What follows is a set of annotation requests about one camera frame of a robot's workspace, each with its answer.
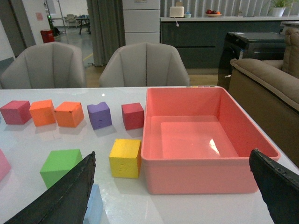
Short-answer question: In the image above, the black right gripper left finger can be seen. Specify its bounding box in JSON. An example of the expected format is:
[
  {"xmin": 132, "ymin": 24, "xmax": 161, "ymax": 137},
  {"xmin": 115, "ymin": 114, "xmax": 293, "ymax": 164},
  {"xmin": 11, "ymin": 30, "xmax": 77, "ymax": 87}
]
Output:
[{"xmin": 6, "ymin": 152, "xmax": 96, "ymax": 224}]

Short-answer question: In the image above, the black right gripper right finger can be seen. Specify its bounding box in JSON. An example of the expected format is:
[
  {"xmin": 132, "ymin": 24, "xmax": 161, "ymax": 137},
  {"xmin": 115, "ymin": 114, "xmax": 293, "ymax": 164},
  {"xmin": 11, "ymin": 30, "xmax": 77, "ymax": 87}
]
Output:
[{"xmin": 249, "ymin": 149, "xmax": 299, "ymax": 224}]

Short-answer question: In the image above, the light blue foam cube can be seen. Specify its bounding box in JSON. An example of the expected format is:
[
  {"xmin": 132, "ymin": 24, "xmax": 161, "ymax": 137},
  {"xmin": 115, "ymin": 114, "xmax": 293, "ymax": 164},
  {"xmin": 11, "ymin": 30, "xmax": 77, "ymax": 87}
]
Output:
[{"xmin": 83, "ymin": 184, "xmax": 103, "ymax": 224}]

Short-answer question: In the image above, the green foam cube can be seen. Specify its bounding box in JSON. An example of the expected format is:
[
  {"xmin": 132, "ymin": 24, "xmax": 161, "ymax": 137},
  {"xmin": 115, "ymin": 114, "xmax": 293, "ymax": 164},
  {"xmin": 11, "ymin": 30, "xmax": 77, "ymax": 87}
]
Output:
[{"xmin": 40, "ymin": 149, "xmax": 83, "ymax": 189}]

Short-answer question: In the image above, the pink foam cube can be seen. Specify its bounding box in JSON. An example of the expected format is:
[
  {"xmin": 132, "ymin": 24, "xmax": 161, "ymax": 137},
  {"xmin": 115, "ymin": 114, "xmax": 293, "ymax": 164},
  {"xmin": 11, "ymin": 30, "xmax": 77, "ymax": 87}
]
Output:
[{"xmin": 0, "ymin": 150, "xmax": 11, "ymax": 180}]

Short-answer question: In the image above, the yellow foam cube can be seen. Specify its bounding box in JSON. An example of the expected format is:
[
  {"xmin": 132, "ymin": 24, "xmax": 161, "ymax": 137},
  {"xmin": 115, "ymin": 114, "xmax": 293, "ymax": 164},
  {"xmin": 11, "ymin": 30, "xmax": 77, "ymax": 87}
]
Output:
[{"xmin": 109, "ymin": 139, "xmax": 142, "ymax": 179}]

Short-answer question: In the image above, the orange foam cube right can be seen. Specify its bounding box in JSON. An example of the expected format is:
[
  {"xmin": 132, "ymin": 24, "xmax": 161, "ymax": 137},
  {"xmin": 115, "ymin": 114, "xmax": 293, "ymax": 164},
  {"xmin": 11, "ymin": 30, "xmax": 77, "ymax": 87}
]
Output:
[{"xmin": 54, "ymin": 101, "xmax": 84, "ymax": 127}]

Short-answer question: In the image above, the orange foam cube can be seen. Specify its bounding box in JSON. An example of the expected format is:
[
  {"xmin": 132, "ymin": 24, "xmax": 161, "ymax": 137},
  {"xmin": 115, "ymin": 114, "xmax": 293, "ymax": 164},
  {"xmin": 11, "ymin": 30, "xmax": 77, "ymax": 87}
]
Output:
[
  {"xmin": 54, "ymin": 101, "xmax": 84, "ymax": 127},
  {"xmin": 29, "ymin": 99, "xmax": 56, "ymax": 127}
]

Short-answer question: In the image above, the orange foam cube left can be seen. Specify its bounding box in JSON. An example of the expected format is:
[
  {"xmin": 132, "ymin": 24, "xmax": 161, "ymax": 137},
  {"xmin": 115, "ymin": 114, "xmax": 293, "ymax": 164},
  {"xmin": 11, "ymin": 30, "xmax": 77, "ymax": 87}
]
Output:
[{"xmin": 29, "ymin": 99, "xmax": 56, "ymax": 127}]

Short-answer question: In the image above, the purple notched foam cube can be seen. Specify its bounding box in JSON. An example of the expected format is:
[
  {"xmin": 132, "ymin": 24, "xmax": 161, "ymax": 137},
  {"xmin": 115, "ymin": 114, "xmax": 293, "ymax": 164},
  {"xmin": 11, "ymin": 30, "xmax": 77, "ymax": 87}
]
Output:
[{"xmin": 87, "ymin": 102, "xmax": 112, "ymax": 130}]

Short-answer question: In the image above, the pink plastic bin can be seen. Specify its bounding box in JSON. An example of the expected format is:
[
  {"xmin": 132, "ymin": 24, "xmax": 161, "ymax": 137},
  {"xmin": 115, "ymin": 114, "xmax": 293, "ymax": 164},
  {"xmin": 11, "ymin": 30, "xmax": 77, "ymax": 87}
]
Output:
[{"xmin": 141, "ymin": 87, "xmax": 280, "ymax": 194}]

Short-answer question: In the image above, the brown sofa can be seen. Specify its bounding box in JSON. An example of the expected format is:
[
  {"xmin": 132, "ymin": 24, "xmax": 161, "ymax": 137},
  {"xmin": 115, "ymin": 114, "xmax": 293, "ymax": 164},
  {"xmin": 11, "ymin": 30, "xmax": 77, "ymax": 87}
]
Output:
[{"xmin": 228, "ymin": 28, "xmax": 299, "ymax": 166}]

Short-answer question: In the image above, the magenta foam cube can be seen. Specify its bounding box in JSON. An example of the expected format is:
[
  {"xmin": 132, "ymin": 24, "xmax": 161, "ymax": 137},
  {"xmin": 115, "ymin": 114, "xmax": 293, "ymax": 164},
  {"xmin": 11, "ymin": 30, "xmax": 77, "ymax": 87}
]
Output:
[{"xmin": 0, "ymin": 100, "xmax": 32, "ymax": 125}]

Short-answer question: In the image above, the dark red foam cube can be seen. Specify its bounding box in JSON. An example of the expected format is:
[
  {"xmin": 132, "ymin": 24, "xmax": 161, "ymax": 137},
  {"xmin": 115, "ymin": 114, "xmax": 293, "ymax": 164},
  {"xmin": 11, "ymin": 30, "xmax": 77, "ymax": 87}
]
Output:
[{"xmin": 121, "ymin": 103, "xmax": 144, "ymax": 130}]

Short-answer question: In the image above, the grey chair left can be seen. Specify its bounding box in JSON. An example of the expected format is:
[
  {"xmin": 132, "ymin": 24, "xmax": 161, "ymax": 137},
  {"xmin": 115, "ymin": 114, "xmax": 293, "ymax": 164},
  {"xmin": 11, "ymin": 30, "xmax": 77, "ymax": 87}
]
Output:
[{"xmin": 0, "ymin": 42, "xmax": 86, "ymax": 89}]

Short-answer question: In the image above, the grey chair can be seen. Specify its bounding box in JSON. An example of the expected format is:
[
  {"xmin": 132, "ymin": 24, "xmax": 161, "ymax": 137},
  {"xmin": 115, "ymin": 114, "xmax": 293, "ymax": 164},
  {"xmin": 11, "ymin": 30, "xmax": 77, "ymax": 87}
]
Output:
[
  {"xmin": 0, "ymin": 42, "xmax": 86, "ymax": 89},
  {"xmin": 99, "ymin": 42, "xmax": 190, "ymax": 88}
]

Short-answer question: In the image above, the black appliance box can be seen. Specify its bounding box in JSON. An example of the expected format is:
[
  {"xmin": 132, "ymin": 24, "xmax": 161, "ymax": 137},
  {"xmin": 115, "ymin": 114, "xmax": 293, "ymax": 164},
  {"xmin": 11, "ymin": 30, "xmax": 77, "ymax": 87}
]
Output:
[{"xmin": 217, "ymin": 32, "xmax": 285, "ymax": 90}]

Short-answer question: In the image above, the grey chair right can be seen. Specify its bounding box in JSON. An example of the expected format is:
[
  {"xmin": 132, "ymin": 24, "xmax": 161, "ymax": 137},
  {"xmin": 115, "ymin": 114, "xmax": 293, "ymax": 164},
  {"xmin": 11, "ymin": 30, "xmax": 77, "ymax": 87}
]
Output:
[{"xmin": 99, "ymin": 42, "xmax": 190, "ymax": 88}]

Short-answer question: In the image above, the dark grey counter cabinet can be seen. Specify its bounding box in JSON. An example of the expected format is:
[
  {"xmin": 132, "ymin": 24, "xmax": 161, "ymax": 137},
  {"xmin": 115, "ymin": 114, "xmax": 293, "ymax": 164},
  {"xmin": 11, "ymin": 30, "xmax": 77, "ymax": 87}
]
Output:
[{"xmin": 160, "ymin": 16, "xmax": 299, "ymax": 70}]

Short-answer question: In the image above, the red bin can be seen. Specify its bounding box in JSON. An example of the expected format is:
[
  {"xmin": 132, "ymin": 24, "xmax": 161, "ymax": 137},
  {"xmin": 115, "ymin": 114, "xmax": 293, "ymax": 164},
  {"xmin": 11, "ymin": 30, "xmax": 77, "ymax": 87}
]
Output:
[{"xmin": 40, "ymin": 29, "xmax": 55, "ymax": 43}]

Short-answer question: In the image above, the potted plant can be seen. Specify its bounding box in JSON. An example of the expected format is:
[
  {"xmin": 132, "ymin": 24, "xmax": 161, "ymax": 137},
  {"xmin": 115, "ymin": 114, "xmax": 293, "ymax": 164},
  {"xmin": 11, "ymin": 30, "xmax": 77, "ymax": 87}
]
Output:
[{"xmin": 267, "ymin": 0, "xmax": 298, "ymax": 17}]

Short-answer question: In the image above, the fruit plate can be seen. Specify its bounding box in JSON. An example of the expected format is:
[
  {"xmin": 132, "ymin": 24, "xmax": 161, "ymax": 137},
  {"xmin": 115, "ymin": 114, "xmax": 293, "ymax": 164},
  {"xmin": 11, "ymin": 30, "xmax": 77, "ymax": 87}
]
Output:
[{"xmin": 206, "ymin": 9, "xmax": 222, "ymax": 17}]

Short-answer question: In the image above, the grey curtain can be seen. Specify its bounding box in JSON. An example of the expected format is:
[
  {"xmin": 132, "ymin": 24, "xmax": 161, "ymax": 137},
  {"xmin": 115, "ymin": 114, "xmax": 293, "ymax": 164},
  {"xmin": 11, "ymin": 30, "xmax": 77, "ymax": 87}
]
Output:
[{"xmin": 87, "ymin": 0, "xmax": 125, "ymax": 66}]

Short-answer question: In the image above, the white drawer cabinet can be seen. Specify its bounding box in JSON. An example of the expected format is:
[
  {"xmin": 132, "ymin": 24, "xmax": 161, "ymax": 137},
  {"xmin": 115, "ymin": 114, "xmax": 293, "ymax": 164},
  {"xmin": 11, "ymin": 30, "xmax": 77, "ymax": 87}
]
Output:
[{"xmin": 122, "ymin": 0, "xmax": 160, "ymax": 45}]

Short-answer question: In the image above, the white toaster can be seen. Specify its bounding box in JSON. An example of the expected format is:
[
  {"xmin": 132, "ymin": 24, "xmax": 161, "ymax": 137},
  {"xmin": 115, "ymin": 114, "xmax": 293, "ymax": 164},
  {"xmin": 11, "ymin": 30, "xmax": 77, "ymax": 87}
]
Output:
[{"xmin": 170, "ymin": 1, "xmax": 185, "ymax": 18}]

